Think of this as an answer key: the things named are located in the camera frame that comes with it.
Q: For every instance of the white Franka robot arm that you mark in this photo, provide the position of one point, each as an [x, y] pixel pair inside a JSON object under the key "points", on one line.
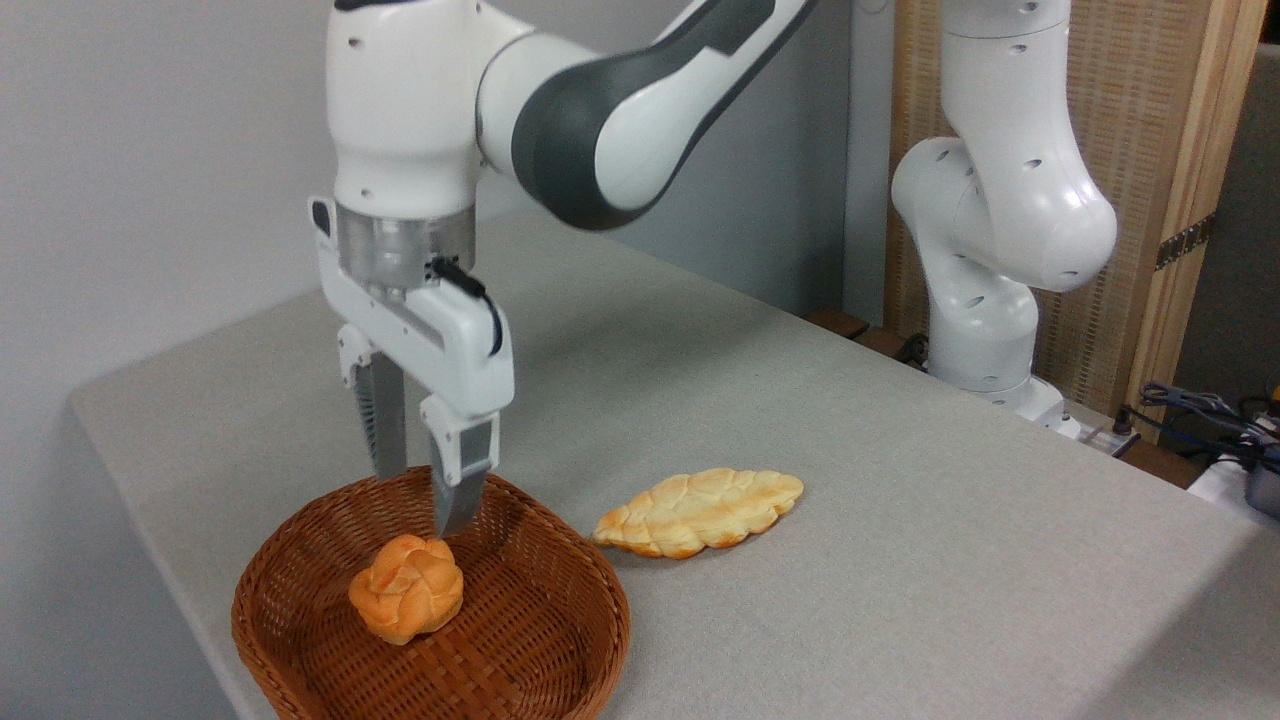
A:
{"points": [[1000, 200]]}

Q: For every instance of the wooden bamboo folding screen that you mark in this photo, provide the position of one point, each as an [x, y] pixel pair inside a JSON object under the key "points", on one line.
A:
{"points": [[1145, 100]]}

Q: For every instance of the long braided bread loaf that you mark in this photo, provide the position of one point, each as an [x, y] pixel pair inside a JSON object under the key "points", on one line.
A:
{"points": [[700, 510]]}

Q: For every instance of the dark metal screen hinge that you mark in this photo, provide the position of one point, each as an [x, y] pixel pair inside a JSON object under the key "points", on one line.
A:
{"points": [[1185, 241]]}

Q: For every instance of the grey plastic device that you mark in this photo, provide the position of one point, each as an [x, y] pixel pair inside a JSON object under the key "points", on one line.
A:
{"points": [[1265, 492]]}

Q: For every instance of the brown woven wicker basket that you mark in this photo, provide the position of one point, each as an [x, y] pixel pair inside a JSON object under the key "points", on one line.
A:
{"points": [[540, 620]]}

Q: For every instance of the round knotted bread roll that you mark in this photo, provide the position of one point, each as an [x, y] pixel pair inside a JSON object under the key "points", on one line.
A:
{"points": [[405, 590]]}

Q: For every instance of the brown wooden board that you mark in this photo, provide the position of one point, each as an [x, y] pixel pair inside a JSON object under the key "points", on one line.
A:
{"points": [[840, 322]]}

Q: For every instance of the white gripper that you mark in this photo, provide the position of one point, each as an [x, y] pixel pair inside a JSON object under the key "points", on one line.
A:
{"points": [[450, 345]]}

